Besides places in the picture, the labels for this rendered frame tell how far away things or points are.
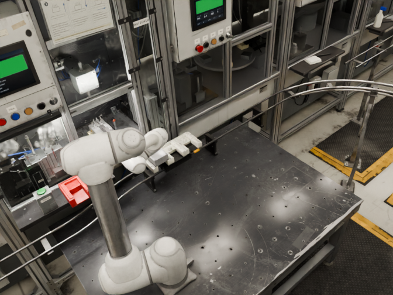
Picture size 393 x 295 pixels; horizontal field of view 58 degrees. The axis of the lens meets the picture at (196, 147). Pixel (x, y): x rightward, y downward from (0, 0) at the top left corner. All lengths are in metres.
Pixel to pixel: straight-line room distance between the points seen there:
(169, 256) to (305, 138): 2.38
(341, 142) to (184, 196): 1.99
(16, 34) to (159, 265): 1.14
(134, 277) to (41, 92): 0.93
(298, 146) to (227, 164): 1.37
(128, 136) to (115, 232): 0.43
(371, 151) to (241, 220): 1.94
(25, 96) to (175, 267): 1.02
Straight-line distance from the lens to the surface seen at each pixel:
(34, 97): 1.79
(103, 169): 1.39
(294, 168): 2.38
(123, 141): 1.34
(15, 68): 1.69
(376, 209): 3.22
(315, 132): 3.80
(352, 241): 2.95
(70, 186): 2.04
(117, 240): 1.58
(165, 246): 1.66
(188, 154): 2.22
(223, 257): 1.93
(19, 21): 1.67
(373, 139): 3.86
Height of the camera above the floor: 2.32
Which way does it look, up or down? 41 degrees down
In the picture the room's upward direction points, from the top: 4 degrees counter-clockwise
